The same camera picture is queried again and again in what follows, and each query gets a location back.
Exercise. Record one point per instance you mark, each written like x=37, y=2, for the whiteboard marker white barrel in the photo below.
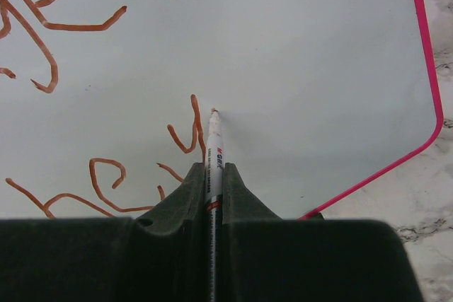
x=214, y=167

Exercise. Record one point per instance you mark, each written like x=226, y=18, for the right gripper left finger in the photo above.
x=155, y=257

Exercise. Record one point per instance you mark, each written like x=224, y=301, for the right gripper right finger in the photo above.
x=266, y=258

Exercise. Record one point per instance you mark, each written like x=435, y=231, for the whiteboard with pink frame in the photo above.
x=105, y=103

